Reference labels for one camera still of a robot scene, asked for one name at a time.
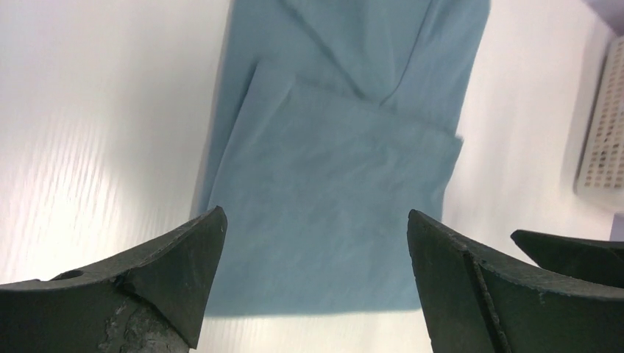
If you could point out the blue-grey t shirt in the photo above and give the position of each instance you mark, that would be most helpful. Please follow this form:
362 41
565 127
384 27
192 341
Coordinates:
334 119

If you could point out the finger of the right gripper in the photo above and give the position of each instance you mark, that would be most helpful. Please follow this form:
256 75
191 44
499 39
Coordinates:
594 261

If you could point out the white plastic laundry basket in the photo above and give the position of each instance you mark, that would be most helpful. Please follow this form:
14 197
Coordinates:
601 170

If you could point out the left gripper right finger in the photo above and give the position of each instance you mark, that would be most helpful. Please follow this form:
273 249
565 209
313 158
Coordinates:
477 299

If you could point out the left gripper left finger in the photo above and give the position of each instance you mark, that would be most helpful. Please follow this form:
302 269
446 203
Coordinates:
150 298

